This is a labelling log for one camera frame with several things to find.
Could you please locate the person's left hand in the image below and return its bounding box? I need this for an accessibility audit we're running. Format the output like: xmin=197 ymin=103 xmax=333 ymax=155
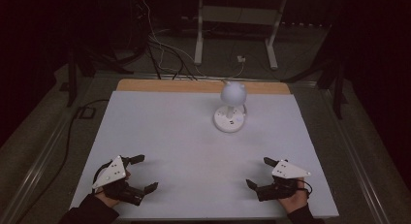
xmin=93 ymin=170 xmax=132 ymax=209

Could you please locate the white floor cable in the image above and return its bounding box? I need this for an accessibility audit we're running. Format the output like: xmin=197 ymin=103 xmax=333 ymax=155
xmin=141 ymin=0 xmax=207 ymax=79

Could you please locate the black tripod stand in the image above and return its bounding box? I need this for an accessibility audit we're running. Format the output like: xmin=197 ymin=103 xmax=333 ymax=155
xmin=59 ymin=46 xmax=135 ymax=108
xmin=280 ymin=55 xmax=350 ymax=121

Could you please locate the grey metal stand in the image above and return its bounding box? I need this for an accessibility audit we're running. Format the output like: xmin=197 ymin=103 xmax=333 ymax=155
xmin=193 ymin=0 xmax=289 ymax=71

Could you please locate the white round desk lamp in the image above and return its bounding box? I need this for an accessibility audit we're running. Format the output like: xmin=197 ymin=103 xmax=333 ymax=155
xmin=212 ymin=80 xmax=248 ymax=134

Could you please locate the white lamp cable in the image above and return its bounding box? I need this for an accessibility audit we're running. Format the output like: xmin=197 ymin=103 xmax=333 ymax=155
xmin=218 ymin=60 xmax=247 ymax=86

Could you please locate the black floor cable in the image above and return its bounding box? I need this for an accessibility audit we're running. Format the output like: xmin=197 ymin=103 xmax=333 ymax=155
xmin=13 ymin=98 xmax=111 ymax=224

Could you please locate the person's right hand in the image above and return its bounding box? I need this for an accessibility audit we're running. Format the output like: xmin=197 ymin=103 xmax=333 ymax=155
xmin=276 ymin=176 xmax=310 ymax=215

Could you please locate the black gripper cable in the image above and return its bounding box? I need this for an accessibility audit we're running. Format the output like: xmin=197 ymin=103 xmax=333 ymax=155
xmin=92 ymin=161 xmax=112 ymax=195
xmin=299 ymin=178 xmax=314 ymax=199

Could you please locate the black power adapter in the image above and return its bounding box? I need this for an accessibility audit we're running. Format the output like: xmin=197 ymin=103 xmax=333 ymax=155
xmin=79 ymin=106 xmax=97 ymax=120

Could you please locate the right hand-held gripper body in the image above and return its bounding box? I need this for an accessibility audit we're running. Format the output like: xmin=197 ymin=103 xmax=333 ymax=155
xmin=255 ymin=159 xmax=312 ymax=203

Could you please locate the white table mat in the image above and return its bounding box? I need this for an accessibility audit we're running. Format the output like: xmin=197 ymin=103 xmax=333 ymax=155
xmin=69 ymin=89 xmax=340 ymax=220

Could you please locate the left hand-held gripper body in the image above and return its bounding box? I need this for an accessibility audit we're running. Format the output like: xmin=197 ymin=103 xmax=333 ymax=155
xmin=91 ymin=154 xmax=146 ymax=208

